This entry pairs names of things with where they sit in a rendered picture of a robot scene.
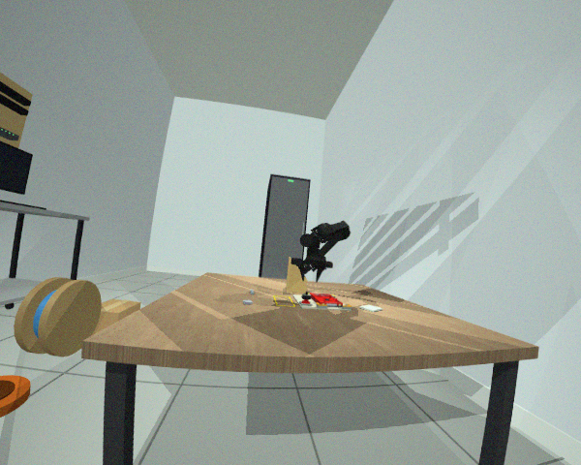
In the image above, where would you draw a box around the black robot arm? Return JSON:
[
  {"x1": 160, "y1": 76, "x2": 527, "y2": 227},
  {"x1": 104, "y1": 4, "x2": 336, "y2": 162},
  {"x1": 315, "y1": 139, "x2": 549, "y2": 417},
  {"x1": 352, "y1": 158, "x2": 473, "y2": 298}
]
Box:
[{"x1": 300, "y1": 220, "x2": 350, "y2": 276}]

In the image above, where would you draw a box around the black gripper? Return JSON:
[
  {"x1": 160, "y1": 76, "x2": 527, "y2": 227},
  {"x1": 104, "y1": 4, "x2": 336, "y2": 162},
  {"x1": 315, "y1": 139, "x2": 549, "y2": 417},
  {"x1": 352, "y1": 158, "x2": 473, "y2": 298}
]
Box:
[{"x1": 291, "y1": 247, "x2": 333, "y2": 283}]

